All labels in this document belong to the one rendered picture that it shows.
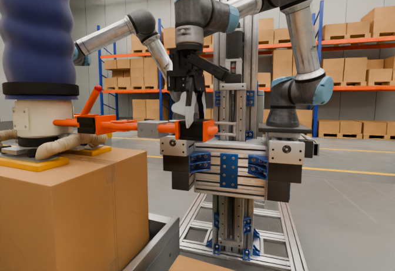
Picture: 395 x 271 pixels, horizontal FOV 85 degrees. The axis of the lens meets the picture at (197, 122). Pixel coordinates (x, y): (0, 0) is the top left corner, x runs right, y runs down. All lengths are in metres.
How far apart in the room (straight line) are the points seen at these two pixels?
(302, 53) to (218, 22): 0.43
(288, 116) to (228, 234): 0.78
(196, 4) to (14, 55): 0.60
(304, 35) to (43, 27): 0.91
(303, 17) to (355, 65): 7.37
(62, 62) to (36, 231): 0.53
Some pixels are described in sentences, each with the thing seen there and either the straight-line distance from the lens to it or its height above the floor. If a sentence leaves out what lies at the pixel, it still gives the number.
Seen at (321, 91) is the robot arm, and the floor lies 1.19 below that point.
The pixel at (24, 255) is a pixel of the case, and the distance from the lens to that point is 0.83.
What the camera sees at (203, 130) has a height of 1.09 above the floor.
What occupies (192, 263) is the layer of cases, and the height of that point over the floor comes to 0.54.
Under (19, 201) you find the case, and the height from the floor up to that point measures 0.89.
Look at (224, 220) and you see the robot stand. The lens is 1.37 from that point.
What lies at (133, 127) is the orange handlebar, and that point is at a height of 1.08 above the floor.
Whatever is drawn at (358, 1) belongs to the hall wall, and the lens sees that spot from 10.18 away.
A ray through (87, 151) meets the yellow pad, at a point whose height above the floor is 0.97.
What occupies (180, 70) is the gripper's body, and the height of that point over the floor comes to 1.24.
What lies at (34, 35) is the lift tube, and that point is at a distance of 0.89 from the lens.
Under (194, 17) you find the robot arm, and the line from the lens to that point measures 0.59.
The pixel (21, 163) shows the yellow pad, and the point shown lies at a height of 0.97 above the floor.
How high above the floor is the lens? 1.16
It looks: 6 degrees down
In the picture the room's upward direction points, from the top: straight up
